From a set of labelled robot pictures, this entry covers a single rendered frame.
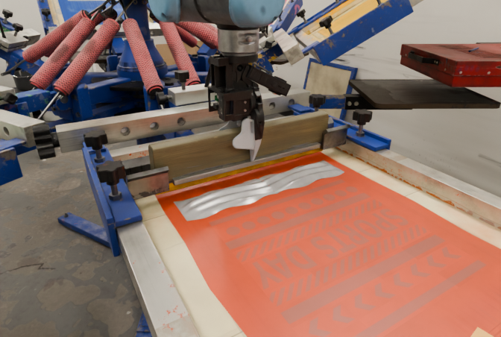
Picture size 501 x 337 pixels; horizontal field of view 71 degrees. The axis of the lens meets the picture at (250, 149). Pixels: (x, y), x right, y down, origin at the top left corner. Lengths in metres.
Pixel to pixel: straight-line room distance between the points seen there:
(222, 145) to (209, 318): 0.34
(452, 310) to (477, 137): 2.23
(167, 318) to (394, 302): 0.27
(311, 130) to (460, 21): 2.02
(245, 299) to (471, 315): 0.27
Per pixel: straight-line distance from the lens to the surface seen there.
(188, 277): 0.51
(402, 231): 0.63
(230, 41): 0.63
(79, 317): 1.87
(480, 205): 0.71
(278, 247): 0.55
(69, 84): 1.19
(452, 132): 2.78
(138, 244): 0.52
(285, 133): 0.75
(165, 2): 0.55
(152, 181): 0.64
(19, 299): 2.09
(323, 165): 0.79
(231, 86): 0.65
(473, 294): 0.56
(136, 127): 0.86
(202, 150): 0.67
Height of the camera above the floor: 1.30
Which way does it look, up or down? 24 degrees down
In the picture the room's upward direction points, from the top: straight up
